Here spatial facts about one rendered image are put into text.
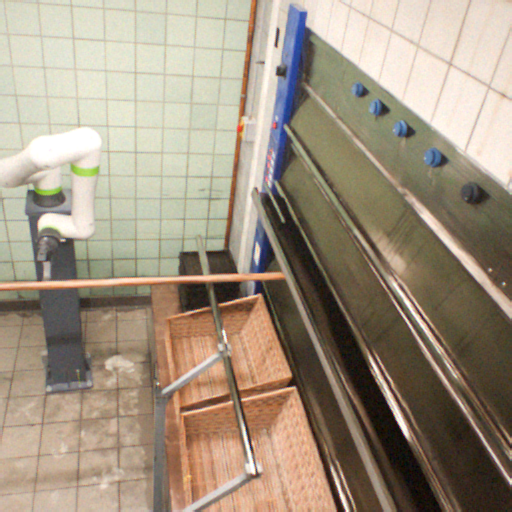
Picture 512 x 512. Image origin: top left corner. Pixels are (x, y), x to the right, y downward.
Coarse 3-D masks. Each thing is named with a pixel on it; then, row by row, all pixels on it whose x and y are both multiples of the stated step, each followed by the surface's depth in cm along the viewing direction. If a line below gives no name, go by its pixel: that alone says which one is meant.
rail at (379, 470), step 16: (256, 192) 225; (272, 224) 205; (288, 256) 189; (304, 304) 168; (320, 336) 156; (336, 368) 146; (352, 400) 138; (352, 416) 134; (368, 432) 130; (368, 448) 126; (384, 480) 119
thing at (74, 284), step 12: (192, 276) 210; (204, 276) 211; (216, 276) 212; (228, 276) 213; (240, 276) 214; (252, 276) 215; (264, 276) 216; (276, 276) 218; (0, 288) 192; (12, 288) 193; (24, 288) 194; (36, 288) 195; (48, 288) 196; (60, 288) 197; (72, 288) 199
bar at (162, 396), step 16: (208, 272) 219; (208, 288) 211; (224, 336) 189; (224, 352) 183; (208, 368) 189; (176, 384) 190; (160, 400) 192; (240, 400) 166; (160, 416) 197; (240, 416) 161; (160, 432) 203; (240, 432) 157; (160, 448) 209; (160, 464) 215; (256, 464) 149; (160, 480) 222; (240, 480) 149; (160, 496) 229; (208, 496) 152; (224, 496) 152
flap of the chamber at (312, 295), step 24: (288, 216) 220; (288, 240) 203; (312, 264) 194; (312, 288) 180; (336, 312) 173; (312, 336) 160; (336, 336) 162; (336, 360) 152; (360, 360) 156; (336, 384) 144; (360, 384) 147; (360, 408) 139; (384, 408) 142; (384, 432) 135; (384, 456) 128; (408, 456) 130; (408, 480) 124; (384, 504) 118; (408, 504) 118; (432, 504) 120
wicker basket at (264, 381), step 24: (192, 312) 259; (240, 312) 267; (264, 312) 254; (168, 336) 248; (192, 336) 269; (216, 336) 272; (240, 336) 274; (264, 336) 250; (168, 360) 253; (192, 360) 256; (240, 360) 260; (264, 360) 245; (192, 384) 243; (216, 384) 246; (240, 384) 248; (264, 384) 220; (192, 408) 218
